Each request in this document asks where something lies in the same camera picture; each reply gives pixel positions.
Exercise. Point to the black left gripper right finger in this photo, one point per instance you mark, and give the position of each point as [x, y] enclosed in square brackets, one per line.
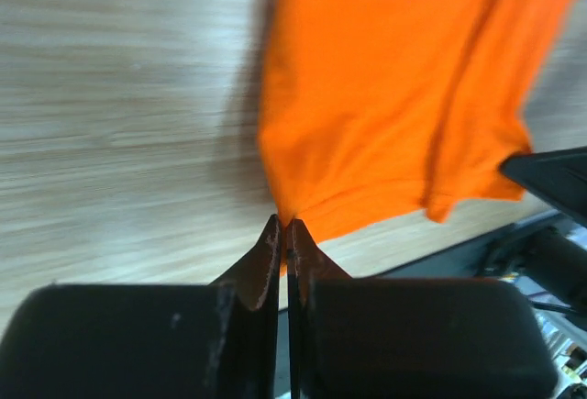
[407, 338]

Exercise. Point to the orange t shirt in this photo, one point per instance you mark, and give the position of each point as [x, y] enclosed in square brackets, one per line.
[383, 123]

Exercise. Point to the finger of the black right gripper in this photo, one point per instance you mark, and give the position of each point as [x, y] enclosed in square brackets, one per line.
[556, 177]

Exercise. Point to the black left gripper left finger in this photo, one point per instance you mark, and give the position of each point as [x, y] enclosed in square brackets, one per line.
[150, 340]

